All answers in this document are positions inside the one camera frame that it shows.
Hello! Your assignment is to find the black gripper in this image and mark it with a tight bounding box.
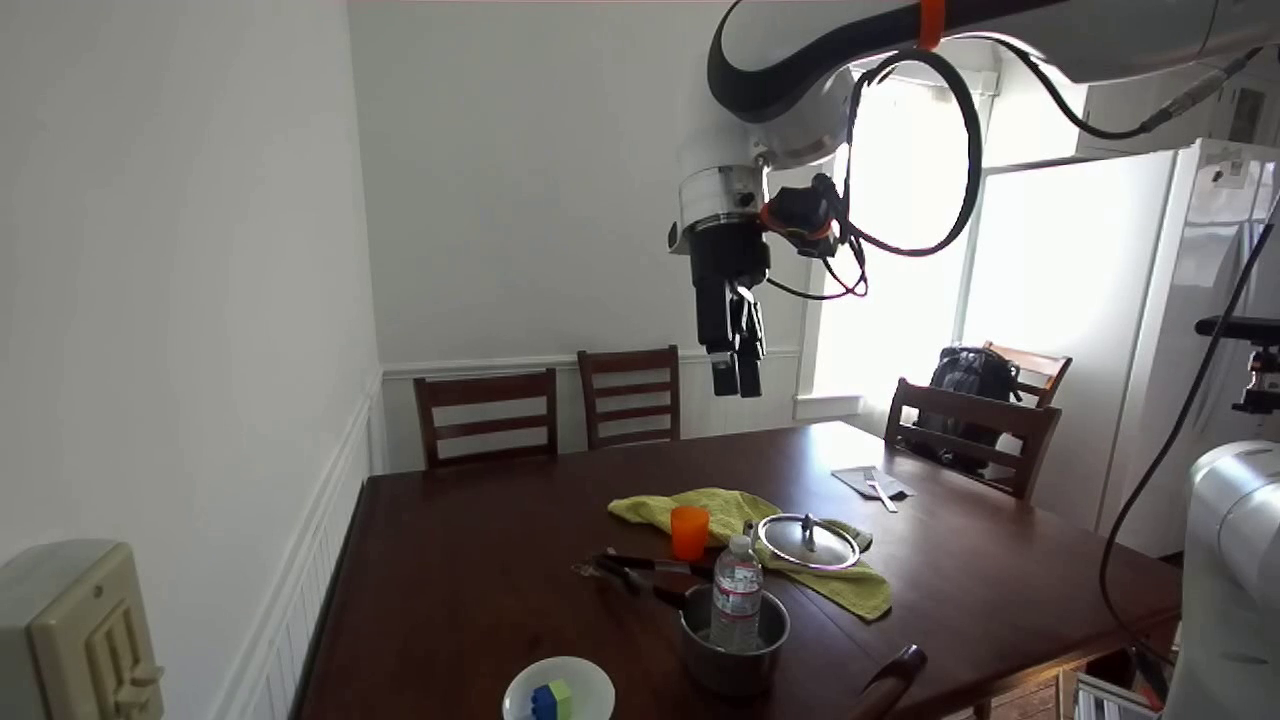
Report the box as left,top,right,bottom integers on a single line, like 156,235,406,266
685,215,774,400

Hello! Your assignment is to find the clear plastic water bottle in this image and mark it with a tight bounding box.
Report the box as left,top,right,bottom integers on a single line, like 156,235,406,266
709,532,767,655

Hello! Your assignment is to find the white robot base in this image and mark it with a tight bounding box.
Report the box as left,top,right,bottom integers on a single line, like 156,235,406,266
1162,439,1280,720

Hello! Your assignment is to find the glass pot lid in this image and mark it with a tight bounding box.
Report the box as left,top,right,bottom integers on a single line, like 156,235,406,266
752,508,872,579

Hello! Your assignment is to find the dark wooden chair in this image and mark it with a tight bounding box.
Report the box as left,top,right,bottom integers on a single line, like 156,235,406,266
883,377,1069,502
411,363,565,477
575,345,685,454

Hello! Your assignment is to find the yellow cloth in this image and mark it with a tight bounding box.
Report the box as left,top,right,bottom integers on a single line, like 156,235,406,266
603,485,901,628

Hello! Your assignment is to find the white paper card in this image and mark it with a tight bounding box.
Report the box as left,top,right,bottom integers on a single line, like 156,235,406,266
829,459,910,508

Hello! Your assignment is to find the orange plastic cup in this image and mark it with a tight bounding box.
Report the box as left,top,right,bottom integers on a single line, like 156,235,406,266
668,498,715,567

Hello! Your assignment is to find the bright window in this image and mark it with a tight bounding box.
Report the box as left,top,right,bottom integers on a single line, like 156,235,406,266
796,71,996,400

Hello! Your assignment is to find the black bag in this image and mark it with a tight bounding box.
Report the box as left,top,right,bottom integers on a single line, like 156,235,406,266
918,345,1027,468

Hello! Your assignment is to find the light brown wooden chair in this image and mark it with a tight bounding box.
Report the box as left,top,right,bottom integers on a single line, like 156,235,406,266
989,339,1077,412

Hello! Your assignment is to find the black utensil on table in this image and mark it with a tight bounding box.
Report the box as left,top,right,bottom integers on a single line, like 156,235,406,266
856,639,934,720

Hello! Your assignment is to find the white bowl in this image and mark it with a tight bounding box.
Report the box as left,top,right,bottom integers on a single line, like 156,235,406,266
501,652,619,720

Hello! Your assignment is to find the white refrigerator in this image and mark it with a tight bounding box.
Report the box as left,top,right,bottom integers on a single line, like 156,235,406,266
1097,137,1280,560

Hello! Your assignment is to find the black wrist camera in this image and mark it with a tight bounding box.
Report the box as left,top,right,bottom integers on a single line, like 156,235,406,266
759,175,852,261

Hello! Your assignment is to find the silver pot with dark handle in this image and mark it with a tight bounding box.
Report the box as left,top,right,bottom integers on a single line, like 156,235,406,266
581,549,796,703

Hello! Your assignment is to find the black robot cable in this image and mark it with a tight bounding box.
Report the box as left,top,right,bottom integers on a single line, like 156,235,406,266
839,30,1280,630

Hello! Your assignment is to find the orange strap on arm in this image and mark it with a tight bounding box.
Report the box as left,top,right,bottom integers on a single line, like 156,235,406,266
916,0,950,50

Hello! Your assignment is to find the black camera on stand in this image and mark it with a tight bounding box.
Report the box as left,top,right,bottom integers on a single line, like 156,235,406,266
1191,310,1280,414

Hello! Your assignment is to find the beige wall switch box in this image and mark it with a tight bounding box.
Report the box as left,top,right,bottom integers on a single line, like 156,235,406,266
0,537,173,720

